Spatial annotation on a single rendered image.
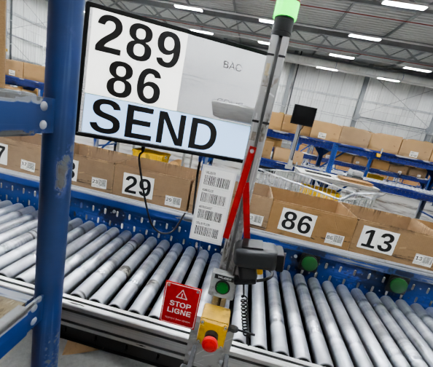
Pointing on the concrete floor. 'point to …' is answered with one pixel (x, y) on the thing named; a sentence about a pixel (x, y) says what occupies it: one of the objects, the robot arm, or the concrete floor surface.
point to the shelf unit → (28, 110)
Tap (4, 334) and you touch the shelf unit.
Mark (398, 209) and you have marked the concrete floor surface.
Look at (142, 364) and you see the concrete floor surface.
